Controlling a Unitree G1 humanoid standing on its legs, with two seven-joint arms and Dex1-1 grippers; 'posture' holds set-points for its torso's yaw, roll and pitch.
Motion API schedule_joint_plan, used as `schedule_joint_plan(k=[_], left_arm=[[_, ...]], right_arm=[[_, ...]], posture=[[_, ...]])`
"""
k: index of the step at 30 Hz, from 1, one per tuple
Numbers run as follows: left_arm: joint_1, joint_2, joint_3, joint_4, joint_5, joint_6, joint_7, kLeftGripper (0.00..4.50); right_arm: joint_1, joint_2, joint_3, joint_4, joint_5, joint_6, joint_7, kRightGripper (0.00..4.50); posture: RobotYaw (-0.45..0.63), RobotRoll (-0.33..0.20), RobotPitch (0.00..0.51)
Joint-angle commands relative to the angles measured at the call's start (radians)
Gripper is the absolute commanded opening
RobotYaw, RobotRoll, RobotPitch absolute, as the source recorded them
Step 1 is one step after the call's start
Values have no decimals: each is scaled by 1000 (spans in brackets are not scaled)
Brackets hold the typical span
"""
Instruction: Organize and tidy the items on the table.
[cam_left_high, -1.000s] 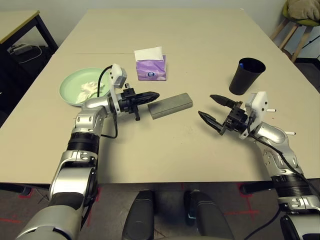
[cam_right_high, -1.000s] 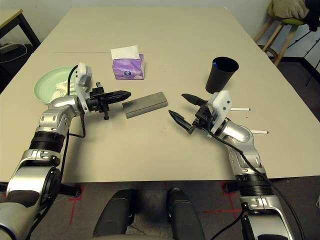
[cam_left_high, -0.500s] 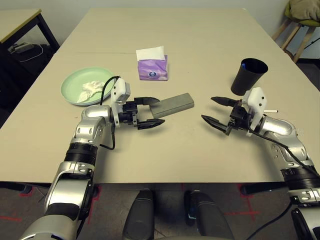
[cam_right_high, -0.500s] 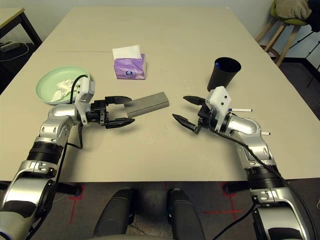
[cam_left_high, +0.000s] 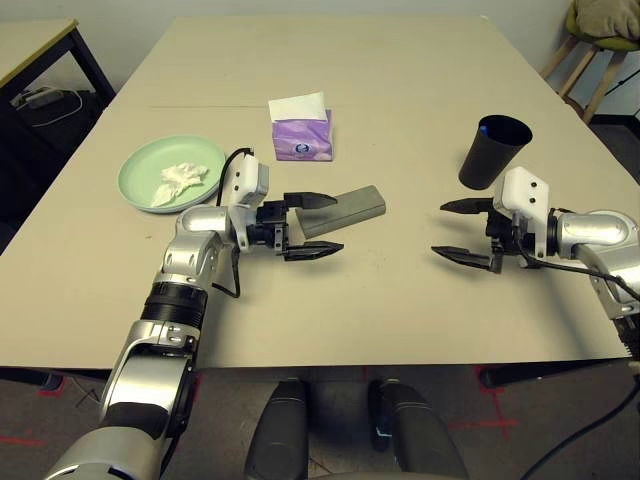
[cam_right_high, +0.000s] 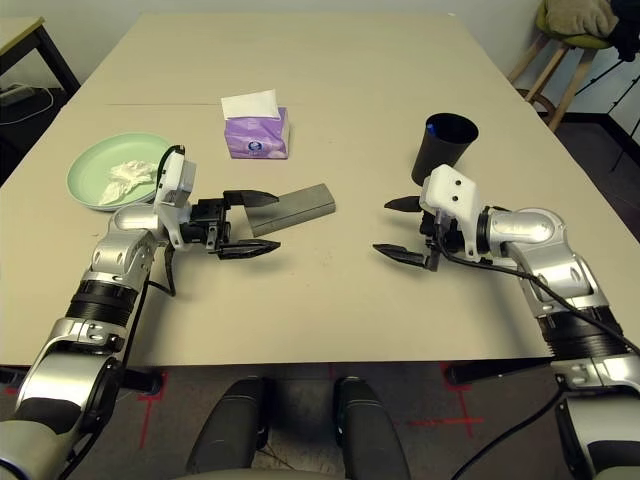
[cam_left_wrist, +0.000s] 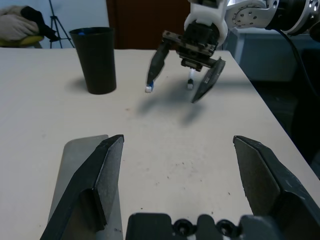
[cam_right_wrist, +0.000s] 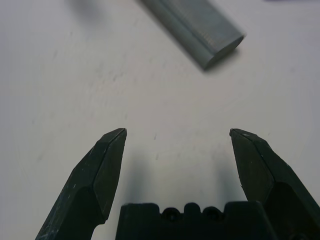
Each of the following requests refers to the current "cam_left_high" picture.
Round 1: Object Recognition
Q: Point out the dark grey robot left leg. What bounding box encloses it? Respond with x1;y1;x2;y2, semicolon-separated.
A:
244;378;309;480

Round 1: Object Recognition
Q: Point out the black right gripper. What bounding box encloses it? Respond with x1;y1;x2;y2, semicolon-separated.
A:
430;197;532;275

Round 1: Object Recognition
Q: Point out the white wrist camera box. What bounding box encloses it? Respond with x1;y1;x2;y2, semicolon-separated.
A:
219;154;271;251
492;167;550;256

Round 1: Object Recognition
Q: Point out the dark grey robot right leg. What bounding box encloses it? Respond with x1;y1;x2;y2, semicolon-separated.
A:
368;378;469;480

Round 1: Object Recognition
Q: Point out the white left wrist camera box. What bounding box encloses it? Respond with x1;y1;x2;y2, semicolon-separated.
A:
219;154;271;251

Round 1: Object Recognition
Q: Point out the beige jacket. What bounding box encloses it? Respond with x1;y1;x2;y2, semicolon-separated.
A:
572;0;640;40

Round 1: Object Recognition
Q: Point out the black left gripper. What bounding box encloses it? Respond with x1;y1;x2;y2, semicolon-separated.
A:
247;191;346;263

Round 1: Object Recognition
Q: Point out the beige desk black frame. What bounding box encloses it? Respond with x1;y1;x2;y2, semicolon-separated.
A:
0;18;117;109

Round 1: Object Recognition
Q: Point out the green seat cushion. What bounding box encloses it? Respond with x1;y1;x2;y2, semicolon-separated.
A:
566;9;640;51

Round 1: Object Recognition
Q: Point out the black cup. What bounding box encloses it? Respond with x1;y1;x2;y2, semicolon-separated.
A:
458;114;534;191

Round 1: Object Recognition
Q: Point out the grey glasses case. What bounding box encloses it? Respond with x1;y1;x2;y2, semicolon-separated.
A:
294;184;388;242

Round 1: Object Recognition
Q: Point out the wooden stool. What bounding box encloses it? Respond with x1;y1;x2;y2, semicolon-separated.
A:
542;34;629;124

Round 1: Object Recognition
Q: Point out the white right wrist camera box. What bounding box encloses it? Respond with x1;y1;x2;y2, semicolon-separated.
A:
492;167;550;256

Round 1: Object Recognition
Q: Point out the white floor cable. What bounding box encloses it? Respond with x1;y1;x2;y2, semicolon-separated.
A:
29;89;84;129

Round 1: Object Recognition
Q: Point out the dark grey robot leg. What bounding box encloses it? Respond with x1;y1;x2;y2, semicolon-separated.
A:
244;378;309;480
368;378;469;480

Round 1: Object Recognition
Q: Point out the white tissue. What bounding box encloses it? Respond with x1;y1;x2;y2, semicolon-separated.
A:
149;162;210;209

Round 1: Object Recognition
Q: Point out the light green plate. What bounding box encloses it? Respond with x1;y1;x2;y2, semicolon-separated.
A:
117;134;227;215

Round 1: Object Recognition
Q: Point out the grey power adapter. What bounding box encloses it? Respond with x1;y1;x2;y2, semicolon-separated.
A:
12;87;59;109

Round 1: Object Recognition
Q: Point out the purple tissue pack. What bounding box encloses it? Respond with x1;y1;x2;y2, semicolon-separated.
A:
267;91;335;163

